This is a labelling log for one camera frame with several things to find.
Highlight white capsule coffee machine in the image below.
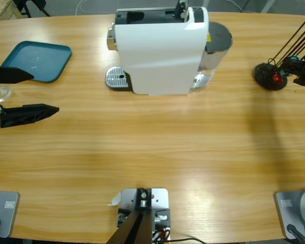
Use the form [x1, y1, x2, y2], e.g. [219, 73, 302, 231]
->
[105, 0, 233, 97]

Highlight black chair legs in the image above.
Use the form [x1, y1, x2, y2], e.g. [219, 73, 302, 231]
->
[14, 0, 51, 18]

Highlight black floor cable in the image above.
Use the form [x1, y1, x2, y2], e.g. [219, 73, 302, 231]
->
[232, 0, 245, 12]

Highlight white table frame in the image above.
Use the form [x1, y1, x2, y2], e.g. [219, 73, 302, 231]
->
[260, 0, 276, 14]

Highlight black capsule holder stand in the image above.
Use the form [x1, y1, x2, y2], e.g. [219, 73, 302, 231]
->
[253, 15, 305, 92]

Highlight orange mount cables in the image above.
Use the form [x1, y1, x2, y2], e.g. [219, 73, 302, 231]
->
[152, 227, 171, 241]

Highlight black mount cable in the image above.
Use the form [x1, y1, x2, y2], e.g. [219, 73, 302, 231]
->
[167, 237, 209, 244]

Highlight white camera mount dark post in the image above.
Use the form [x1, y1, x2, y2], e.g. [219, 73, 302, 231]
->
[107, 187, 172, 244]

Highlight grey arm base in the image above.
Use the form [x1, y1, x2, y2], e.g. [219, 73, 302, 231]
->
[273, 187, 305, 240]
[0, 191, 20, 239]

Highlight white floor cable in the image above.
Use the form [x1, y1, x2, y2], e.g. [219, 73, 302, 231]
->
[75, 0, 117, 14]

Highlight clear drinking glass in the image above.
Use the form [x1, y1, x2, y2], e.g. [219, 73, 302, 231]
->
[0, 85, 14, 104]

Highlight wooden crate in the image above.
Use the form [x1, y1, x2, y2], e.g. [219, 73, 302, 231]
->
[0, 0, 23, 23]

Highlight teal plastic tray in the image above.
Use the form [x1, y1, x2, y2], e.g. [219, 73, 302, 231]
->
[1, 41, 73, 84]

